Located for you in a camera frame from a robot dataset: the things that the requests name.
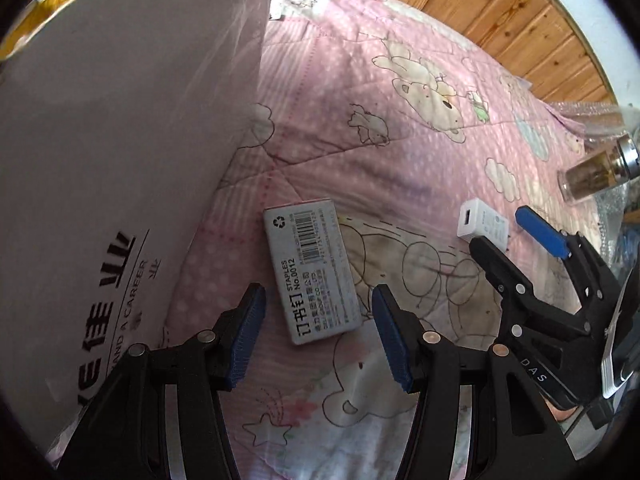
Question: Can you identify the white USB charger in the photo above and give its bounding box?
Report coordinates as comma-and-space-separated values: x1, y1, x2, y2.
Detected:
457, 198, 510, 252

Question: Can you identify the staples box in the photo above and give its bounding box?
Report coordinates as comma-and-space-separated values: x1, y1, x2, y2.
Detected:
262, 200, 363, 346

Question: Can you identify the person's right hand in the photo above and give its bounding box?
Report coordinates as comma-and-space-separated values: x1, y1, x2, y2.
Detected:
546, 400, 579, 422

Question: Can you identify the glass tea bottle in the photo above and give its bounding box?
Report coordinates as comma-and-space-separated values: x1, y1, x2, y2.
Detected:
558, 134, 639, 204

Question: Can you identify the pink cartoon quilt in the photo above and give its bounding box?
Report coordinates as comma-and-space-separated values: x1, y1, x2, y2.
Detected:
165, 0, 601, 479

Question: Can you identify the white cardboard box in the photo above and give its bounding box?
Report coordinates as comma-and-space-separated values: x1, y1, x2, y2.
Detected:
1, 0, 270, 451

